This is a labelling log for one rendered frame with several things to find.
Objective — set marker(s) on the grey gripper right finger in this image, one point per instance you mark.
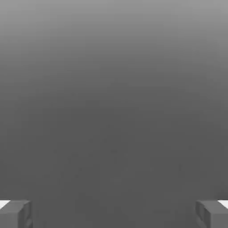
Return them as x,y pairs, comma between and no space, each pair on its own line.
215,215

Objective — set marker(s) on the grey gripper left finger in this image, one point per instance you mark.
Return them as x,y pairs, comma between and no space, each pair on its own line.
12,215

